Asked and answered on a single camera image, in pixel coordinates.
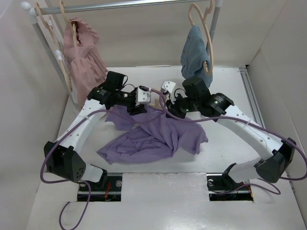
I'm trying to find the pink dress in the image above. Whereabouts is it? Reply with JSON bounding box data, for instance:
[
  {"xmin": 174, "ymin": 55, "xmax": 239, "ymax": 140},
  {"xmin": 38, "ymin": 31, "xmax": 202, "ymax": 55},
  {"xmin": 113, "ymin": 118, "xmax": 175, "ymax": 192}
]
[{"xmin": 64, "ymin": 17, "xmax": 108, "ymax": 108}]

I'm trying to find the wooden hanger with pink dress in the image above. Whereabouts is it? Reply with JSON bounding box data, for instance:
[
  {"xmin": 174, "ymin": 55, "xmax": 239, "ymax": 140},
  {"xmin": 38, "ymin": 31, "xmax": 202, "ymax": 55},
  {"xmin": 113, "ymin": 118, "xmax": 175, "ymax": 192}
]
[{"xmin": 59, "ymin": 0, "xmax": 81, "ymax": 50}]

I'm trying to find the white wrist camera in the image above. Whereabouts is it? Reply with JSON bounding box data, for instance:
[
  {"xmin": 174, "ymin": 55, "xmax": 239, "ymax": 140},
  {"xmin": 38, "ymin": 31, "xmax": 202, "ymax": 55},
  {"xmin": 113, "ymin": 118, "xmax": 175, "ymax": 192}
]
[
  {"xmin": 161, "ymin": 80, "xmax": 177, "ymax": 103},
  {"xmin": 136, "ymin": 87, "xmax": 151, "ymax": 104}
]

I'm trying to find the wooden hanger with blue garment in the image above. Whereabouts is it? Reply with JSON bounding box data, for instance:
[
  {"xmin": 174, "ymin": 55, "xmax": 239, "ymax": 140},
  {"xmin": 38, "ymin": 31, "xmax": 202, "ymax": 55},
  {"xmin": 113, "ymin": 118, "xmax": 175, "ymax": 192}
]
[{"xmin": 188, "ymin": 0, "xmax": 215, "ymax": 75}]

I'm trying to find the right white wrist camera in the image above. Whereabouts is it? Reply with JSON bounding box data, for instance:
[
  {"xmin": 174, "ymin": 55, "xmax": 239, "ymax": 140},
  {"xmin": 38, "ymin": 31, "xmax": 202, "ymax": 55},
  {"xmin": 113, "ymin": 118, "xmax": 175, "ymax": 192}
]
[{"xmin": 161, "ymin": 80, "xmax": 177, "ymax": 103}]

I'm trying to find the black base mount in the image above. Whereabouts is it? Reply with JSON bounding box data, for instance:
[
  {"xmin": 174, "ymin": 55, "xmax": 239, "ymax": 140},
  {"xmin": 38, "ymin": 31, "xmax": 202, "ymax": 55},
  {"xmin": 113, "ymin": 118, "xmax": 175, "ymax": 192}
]
[
  {"xmin": 88, "ymin": 173, "xmax": 123, "ymax": 202},
  {"xmin": 206, "ymin": 163, "xmax": 254, "ymax": 201}
]

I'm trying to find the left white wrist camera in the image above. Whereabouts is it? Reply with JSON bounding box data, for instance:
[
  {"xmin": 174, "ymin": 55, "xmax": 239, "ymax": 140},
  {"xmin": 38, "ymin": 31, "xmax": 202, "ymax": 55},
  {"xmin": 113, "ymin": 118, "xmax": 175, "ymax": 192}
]
[{"xmin": 136, "ymin": 87, "xmax": 151, "ymax": 104}]

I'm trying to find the aluminium rail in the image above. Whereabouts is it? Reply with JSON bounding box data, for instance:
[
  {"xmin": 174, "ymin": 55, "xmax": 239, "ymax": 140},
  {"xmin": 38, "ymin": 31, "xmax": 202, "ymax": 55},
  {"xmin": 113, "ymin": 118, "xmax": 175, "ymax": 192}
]
[{"xmin": 239, "ymin": 68, "xmax": 266, "ymax": 128}]

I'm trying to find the blue garment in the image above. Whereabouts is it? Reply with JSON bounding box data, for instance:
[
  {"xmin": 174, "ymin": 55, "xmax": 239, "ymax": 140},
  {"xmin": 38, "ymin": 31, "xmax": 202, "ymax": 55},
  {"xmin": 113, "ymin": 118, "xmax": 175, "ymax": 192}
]
[{"xmin": 180, "ymin": 25, "xmax": 213, "ymax": 88}]

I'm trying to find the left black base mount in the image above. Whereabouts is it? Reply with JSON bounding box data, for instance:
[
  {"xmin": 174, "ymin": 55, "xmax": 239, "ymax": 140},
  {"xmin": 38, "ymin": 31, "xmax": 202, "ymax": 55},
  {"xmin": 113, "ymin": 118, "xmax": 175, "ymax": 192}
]
[{"xmin": 88, "ymin": 173, "xmax": 123, "ymax": 202}]

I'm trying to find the purple t shirt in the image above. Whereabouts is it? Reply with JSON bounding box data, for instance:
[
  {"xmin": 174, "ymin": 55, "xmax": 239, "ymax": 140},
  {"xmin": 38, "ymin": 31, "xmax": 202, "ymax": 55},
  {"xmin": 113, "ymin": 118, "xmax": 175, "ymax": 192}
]
[{"xmin": 97, "ymin": 105, "xmax": 208, "ymax": 164}]

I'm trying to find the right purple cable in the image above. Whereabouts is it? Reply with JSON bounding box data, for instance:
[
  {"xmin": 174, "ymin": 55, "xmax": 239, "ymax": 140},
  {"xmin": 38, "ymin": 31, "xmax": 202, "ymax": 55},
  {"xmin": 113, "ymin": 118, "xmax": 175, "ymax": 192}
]
[{"xmin": 159, "ymin": 90, "xmax": 307, "ymax": 195}]

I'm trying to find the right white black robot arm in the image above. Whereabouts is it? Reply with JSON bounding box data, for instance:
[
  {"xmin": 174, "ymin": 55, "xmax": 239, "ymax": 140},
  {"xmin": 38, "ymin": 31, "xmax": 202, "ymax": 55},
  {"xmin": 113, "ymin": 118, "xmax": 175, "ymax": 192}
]
[{"xmin": 161, "ymin": 77, "xmax": 295, "ymax": 189}]

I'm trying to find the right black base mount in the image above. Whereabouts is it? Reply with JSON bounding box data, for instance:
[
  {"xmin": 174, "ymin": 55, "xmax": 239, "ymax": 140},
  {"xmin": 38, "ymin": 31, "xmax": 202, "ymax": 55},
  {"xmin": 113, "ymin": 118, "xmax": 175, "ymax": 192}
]
[{"xmin": 206, "ymin": 163, "xmax": 254, "ymax": 201}]

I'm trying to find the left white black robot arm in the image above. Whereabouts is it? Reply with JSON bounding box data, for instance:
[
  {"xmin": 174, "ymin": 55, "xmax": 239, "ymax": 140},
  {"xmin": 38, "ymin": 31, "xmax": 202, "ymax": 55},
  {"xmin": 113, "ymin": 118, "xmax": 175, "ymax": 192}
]
[{"xmin": 40, "ymin": 71, "xmax": 151, "ymax": 190}]

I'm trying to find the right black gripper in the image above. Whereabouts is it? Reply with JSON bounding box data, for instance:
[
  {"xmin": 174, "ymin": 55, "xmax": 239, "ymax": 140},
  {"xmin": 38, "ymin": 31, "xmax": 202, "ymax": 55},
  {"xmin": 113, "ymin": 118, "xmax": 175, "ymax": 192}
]
[{"xmin": 165, "ymin": 92, "xmax": 201, "ymax": 120}]

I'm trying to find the white clothes rack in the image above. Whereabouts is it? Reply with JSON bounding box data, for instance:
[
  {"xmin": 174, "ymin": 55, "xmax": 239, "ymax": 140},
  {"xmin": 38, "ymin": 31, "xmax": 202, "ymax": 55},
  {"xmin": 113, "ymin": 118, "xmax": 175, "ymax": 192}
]
[{"xmin": 20, "ymin": 0, "xmax": 223, "ymax": 98}]

